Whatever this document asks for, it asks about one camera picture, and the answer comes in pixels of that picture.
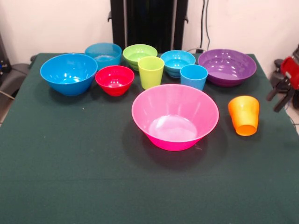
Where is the black wall cable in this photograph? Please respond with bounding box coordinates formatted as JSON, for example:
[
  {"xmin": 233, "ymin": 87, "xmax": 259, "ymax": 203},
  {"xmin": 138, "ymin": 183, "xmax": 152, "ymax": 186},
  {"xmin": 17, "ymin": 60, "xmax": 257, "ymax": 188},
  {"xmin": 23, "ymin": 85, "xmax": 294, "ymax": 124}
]
[{"xmin": 199, "ymin": 0, "xmax": 211, "ymax": 52}]

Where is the small green bowl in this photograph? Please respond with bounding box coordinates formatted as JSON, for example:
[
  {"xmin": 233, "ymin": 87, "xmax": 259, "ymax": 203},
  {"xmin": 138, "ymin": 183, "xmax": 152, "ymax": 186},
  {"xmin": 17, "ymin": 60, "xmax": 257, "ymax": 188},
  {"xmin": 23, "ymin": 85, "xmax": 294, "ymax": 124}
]
[{"xmin": 122, "ymin": 44, "xmax": 158, "ymax": 71}]

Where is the large blue bowl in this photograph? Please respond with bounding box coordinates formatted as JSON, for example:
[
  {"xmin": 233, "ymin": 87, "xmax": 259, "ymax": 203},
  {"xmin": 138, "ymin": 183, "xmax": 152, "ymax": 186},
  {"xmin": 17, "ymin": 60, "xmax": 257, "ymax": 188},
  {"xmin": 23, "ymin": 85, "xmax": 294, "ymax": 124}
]
[{"xmin": 40, "ymin": 53, "xmax": 98, "ymax": 97}]

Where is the blue cup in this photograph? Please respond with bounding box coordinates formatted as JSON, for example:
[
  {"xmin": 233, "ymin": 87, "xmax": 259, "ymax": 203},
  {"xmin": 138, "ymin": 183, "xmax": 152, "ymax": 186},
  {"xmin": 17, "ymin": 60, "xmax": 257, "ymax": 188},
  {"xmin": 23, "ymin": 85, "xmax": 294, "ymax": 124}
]
[{"xmin": 179, "ymin": 64, "xmax": 208, "ymax": 91}]

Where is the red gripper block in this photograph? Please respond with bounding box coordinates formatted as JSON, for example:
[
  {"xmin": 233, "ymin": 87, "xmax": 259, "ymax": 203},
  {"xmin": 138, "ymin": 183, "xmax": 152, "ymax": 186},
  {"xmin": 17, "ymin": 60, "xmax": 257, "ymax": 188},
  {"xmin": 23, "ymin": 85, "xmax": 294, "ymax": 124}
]
[{"xmin": 267, "ymin": 56, "xmax": 299, "ymax": 112}]

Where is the dark grey machine base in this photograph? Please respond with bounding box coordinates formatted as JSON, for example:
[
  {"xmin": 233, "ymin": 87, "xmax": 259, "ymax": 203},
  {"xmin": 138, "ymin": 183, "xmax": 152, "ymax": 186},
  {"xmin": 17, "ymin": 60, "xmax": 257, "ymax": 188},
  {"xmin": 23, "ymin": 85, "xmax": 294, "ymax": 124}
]
[
  {"xmin": 270, "ymin": 59, "xmax": 299, "ymax": 94},
  {"xmin": 0, "ymin": 63, "xmax": 31, "ymax": 98}
]

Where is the black equipment case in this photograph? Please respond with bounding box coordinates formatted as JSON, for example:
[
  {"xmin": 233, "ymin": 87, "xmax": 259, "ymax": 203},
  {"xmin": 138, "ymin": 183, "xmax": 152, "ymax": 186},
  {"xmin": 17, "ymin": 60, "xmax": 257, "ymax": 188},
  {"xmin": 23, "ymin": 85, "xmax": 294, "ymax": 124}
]
[{"xmin": 0, "ymin": 34, "xmax": 11, "ymax": 77}]

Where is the large purple bowl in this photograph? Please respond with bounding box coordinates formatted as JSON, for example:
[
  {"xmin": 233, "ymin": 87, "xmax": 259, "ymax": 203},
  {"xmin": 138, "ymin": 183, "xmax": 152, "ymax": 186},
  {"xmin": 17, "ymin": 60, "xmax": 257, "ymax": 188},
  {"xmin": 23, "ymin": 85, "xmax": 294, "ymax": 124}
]
[{"xmin": 198, "ymin": 49, "xmax": 257, "ymax": 88}]

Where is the small blue bowl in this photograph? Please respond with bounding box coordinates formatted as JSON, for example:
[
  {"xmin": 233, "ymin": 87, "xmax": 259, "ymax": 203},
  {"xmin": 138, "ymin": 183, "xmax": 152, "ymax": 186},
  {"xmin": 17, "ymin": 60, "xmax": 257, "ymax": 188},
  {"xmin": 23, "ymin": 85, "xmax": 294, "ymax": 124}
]
[{"xmin": 84, "ymin": 42, "xmax": 122, "ymax": 71}]

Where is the green cup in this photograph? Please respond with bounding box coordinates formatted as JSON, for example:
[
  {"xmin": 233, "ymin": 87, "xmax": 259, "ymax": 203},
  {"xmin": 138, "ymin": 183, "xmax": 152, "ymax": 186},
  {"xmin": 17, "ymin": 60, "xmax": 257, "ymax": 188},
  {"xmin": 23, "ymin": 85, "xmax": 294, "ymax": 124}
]
[{"xmin": 137, "ymin": 56, "xmax": 165, "ymax": 90}]

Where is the small cyan bowl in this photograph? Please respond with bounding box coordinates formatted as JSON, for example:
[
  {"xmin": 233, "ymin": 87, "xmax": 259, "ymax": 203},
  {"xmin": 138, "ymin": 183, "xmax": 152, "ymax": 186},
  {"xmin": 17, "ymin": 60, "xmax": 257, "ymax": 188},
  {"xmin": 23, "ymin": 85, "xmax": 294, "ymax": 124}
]
[{"xmin": 160, "ymin": 50, "xmax": 196, "ymax": 78}]

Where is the dark green tablecloth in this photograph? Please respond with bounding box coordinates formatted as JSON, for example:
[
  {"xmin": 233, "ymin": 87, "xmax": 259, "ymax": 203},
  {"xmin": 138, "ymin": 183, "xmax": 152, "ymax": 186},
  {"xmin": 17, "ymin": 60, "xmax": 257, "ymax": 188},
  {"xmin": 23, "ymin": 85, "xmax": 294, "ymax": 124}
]
[{"xmin": 0, "ymin": 52, "xmax": 299, "ymax": 224}]

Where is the black pedestal column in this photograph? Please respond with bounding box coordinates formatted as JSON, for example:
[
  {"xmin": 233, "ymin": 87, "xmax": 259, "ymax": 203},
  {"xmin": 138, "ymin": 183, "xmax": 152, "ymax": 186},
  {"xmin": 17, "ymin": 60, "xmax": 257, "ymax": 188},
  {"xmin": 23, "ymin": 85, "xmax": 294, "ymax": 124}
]
[{"xmin": 107, "ymin": 0, "xmax": 189, "ymax": 55}]

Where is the small red bowl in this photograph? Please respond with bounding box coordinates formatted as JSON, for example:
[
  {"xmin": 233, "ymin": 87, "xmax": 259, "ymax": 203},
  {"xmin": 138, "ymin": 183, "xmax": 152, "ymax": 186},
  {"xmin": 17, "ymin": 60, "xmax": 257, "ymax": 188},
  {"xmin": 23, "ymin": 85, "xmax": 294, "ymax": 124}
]
[{"xmin": 94, "ymin": 65, "xmax": 135, "ymax": 97}]

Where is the large pink bowl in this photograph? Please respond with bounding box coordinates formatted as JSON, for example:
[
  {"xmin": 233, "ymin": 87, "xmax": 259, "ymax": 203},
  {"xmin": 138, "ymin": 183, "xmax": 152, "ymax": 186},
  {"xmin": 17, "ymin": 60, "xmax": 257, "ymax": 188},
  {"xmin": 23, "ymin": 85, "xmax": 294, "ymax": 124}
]
[{"xmin": 131, "ymin": 84, "xmax": 220, "ymax": 152}]

